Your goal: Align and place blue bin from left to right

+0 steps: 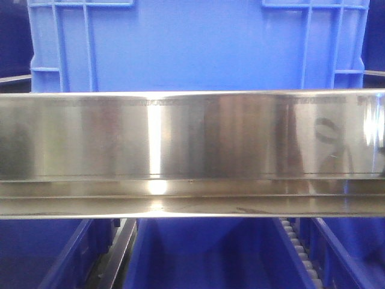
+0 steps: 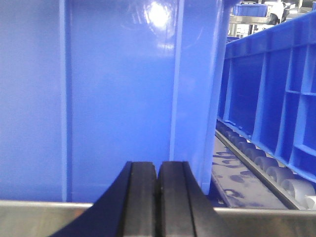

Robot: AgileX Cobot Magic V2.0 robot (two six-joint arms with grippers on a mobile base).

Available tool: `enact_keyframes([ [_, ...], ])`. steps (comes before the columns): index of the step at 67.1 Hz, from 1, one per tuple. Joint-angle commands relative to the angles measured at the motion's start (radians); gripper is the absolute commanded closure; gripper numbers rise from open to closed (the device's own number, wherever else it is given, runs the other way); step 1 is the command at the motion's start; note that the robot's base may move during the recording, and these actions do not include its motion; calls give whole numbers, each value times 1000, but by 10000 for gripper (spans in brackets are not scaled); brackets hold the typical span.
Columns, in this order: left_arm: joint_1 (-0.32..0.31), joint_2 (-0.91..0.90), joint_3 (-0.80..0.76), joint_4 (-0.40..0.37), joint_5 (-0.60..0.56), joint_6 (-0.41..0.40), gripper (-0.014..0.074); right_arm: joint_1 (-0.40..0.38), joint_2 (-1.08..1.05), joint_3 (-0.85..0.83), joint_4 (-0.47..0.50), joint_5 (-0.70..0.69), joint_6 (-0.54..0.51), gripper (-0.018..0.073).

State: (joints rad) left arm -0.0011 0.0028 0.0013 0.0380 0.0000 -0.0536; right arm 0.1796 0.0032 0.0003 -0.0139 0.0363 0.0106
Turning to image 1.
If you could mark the black metal divider rail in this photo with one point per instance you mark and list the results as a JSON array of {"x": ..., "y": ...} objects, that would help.
[{"x": 110, "y": 269}]

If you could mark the white roller track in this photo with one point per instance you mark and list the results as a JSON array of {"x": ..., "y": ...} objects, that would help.
[{"x": 301, "y": 252}]

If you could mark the stainless steel shelf rail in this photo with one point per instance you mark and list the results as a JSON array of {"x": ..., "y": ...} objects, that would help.
[{"x": 176, "y": 154}]

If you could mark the dark blue bin lower right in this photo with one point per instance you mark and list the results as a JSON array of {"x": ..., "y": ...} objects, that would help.
[{"x": 346, "y": 252}]

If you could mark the light blue plastic bin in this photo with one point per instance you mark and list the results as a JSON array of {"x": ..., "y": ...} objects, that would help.
[{"x": 106, "y": 46}]

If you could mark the dark blue bin lower left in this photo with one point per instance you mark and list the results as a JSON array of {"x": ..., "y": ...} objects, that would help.
[{"x": 53, "y": 253}]

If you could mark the dark blue bin upper right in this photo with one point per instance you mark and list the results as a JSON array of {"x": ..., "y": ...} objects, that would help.
[{"x": 373, "y": 48}]

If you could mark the dark blue bin upper left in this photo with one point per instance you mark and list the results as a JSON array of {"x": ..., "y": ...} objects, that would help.
[{"x": 16, "y": 42}]

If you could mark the dark blue bin lower centre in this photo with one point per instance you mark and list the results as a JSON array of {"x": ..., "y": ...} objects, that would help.
[{"x": 218, "y": 252}]

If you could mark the dark blue bin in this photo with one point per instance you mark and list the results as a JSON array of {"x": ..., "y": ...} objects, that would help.
[
  {"x": 16, "y": 42},
  {"x": 53, "y": 253},
  {"x": 218, "y": 252},
  {"x": 346, "y": 252},
  {"x": 373, "y": 48}
]

